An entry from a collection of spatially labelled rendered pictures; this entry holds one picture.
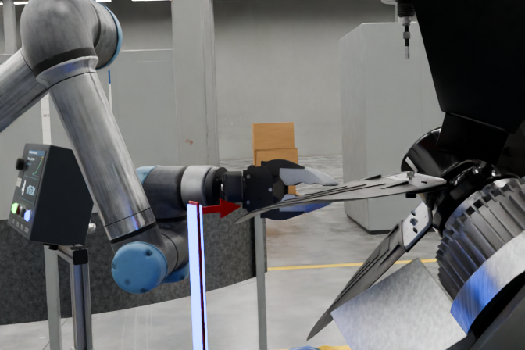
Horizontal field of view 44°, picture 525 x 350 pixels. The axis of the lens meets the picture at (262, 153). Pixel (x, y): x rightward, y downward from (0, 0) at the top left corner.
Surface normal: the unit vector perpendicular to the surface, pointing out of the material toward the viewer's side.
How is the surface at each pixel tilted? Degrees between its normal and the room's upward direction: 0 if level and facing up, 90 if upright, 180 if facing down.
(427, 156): 69
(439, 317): 56
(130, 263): 90
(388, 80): 90
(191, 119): 90
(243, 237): 90
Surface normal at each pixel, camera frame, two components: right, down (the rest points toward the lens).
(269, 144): 0.09, 0.05
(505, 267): -0.63, -0.29
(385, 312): -0.36, -0.51
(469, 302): -0.88, 0.09
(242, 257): 0.77, 0.00
